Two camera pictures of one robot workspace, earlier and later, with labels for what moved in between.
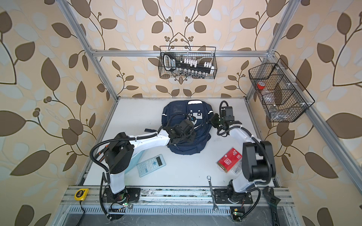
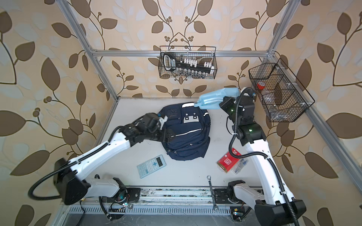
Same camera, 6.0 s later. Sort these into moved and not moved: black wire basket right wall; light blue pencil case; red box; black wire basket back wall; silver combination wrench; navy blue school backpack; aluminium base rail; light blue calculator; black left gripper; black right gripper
Moved: navy blue school backpack; black left gripper; light blue pencil case; black right gripper
Not moved: aluminium base rail; black wire basket back wall; black wire basket right wall; light blue calculator; red box; silver combination wrench
